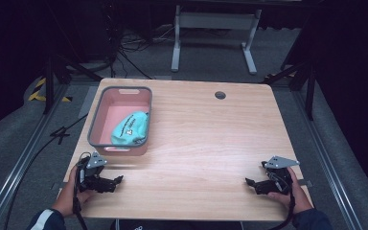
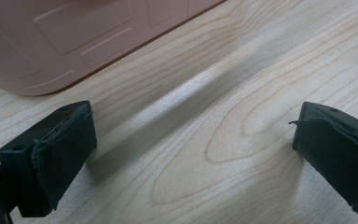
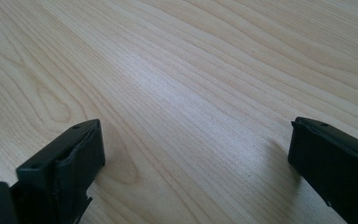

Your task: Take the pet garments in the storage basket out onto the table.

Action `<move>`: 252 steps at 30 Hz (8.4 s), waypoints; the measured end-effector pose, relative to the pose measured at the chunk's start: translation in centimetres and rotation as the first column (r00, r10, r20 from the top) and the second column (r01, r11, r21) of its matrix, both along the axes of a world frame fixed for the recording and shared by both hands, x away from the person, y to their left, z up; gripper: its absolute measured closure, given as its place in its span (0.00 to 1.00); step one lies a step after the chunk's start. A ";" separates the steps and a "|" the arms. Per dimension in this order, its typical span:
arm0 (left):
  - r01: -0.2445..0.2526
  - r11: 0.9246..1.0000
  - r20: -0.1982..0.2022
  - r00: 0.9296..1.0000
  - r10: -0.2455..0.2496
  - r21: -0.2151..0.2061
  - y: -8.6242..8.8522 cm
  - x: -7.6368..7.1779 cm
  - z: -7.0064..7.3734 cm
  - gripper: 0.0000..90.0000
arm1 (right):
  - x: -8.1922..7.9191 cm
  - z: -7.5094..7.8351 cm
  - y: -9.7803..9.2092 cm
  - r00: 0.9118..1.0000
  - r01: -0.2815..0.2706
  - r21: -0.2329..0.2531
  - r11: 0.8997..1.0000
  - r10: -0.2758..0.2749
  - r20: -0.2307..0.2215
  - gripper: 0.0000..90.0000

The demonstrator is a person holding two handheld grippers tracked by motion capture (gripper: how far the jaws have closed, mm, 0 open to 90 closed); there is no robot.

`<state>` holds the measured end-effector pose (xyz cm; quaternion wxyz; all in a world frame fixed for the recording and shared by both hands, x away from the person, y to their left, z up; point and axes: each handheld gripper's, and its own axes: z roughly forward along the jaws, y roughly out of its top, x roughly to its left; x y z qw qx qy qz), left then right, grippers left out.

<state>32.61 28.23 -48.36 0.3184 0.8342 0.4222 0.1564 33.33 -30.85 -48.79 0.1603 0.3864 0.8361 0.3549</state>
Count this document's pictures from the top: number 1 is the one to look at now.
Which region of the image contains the person's left hand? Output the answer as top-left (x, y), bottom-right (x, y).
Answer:
top-left (52, 166), bottom-right (95, 219)

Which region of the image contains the bundle of black cables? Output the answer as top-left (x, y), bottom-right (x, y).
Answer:
top-left (106, 6), bottom-right (175, 80)

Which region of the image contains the pink basket with grey rim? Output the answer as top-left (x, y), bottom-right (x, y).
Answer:
top-left (87, 85), bottom-right (153, 157)

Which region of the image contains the left hand-held gripper cable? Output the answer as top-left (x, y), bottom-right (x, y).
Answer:
top-left (72, 152), bottom-right (90, 230)

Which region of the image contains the yellow black hazard tape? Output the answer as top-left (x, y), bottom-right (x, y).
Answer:
top-left (28, 77), bottom-right (74, 104)

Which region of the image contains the right hand-held gripper cable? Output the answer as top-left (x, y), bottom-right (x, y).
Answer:
top-left (276, 191), bottom-right (297, 230)

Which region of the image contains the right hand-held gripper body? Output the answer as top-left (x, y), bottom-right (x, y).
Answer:
top-left (262, 155), bottom-right (301, 196)

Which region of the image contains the person's right hand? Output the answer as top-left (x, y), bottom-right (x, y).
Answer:
top-left (267, 168), bottom-right (314, 215)

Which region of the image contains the white metal desk frame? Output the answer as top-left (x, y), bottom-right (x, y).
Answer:
top-left (171, 4), bottom-right (263, 76)

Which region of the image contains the black floor cable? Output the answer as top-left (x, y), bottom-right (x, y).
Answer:
top-left (3, 113), bottom-right (89, 230)

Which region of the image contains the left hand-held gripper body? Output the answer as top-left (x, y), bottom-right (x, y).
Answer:
top-left (75, 151), bottom-right (109, 195)

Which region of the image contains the person's dark clothed body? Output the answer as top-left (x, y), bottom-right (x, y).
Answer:
top-left (109, 218), bottom-right (244, 230)

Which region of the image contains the teal cloth pouch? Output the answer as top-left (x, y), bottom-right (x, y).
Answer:
top-left (110, 110), bottom-right (150, 147)

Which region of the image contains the black tape cross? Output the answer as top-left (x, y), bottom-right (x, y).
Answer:
top-left (50, 126), bottom-right (72, 146)

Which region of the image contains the black metal stand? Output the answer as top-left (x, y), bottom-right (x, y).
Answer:
top-left (42, 52), bottom-right (104, 115)
top-left (262, 60), bottom-right (318, 122)

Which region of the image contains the hand-held gripper cable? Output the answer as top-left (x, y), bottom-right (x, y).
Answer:
top-left (276, 191), bottom-right (297, 230)
top-left (72, 152), bottom-right (90, 230)

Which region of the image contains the aluminium floor rail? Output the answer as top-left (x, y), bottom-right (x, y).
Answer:
top-left (291, 90), bottom-right (364, 230)
top-left (0, 83), bottom-right (71, 230)

